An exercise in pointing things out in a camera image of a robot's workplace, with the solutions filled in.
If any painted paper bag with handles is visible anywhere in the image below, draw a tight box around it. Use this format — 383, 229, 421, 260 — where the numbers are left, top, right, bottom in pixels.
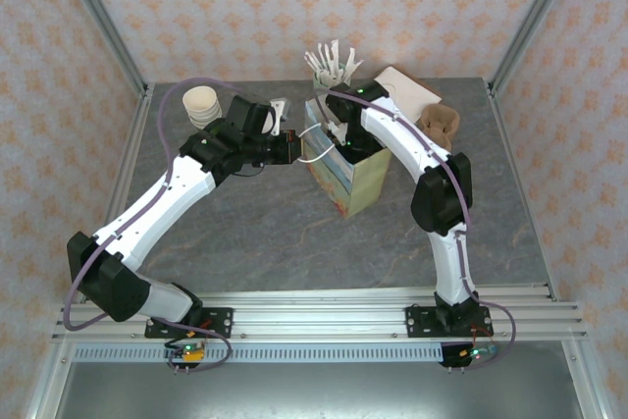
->
296, 89, 393, 219

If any pale green holder cup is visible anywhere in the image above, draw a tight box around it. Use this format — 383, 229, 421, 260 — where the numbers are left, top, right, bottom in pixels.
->
312, 70, 350, 97

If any stack of paper cups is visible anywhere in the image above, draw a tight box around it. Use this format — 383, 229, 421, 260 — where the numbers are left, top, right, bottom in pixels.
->
181, 85, 223, 131

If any white napkin stack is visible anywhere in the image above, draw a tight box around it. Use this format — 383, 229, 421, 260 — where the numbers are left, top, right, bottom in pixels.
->
375, 66, 442, 122

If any brown cardboard cup carrier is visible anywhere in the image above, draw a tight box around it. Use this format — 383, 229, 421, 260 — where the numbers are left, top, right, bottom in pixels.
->
419, 104, 461, 151

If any left green circuit board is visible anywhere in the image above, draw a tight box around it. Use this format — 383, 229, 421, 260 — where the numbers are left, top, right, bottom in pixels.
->
164, 340, 207, 366

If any green circuit board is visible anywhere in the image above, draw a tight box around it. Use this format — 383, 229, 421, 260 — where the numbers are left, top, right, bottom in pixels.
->
458, 345, 500, 361
164, 340, 207, 366

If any grey metal panel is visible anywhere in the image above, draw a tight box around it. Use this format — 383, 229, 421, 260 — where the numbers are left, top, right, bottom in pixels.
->
53, 362, 588, 419

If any right green circuit board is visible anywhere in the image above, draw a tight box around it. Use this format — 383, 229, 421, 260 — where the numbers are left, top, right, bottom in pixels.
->
458, 345, 500, 361

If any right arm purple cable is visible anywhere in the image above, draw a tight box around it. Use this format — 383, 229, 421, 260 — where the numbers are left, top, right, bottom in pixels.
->
313, 87, 480, 302

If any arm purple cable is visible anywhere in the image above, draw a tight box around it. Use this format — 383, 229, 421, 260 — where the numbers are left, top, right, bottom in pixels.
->
61, 76, 246, 333
313, 87, 480, 302

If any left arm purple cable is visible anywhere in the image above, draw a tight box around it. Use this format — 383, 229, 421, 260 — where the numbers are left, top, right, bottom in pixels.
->
61, 76, 246, 333

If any left aluminium table rail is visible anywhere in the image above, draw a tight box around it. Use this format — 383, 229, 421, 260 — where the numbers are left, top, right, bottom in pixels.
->
78, 82, 157, 303

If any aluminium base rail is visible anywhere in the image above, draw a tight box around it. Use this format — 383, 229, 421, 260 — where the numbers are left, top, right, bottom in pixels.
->
51, 290, 588, 341

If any left black mount plate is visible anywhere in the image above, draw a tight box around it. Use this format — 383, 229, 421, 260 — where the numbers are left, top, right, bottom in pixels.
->
144, 307, 235, 340

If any black mount plate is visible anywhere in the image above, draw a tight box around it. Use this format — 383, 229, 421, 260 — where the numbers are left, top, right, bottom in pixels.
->
405, 305, 492, 340
144, 307, 235, 340

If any left aluminium frame post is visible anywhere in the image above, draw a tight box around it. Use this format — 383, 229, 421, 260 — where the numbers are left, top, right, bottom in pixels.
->
51, 0, 151, 99

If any aluminium frame post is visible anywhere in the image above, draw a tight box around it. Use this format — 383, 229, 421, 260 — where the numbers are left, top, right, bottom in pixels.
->
488, 0, 585, 96
51, 0, 151, 99

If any slotted grey cable duct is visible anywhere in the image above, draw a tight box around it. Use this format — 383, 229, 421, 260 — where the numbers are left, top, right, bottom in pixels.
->
73, 342, 445, 364

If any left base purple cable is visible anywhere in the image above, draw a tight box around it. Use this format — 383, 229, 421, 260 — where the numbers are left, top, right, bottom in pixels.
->
164, 324, 233, 375

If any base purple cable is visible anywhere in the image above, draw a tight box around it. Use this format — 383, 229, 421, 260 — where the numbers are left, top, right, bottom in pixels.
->
164, 324, 233, 375
448, 308, 516, 374

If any right aluminium frame post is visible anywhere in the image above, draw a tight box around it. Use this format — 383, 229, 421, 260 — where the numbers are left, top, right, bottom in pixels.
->
488, 0, 585, 96

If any right black mount plate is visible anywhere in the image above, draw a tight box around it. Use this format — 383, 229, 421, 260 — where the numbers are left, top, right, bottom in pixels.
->
405, 305, 492, 340

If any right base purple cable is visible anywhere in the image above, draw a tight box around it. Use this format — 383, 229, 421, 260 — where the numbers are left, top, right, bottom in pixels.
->
448, 308, 516, 374

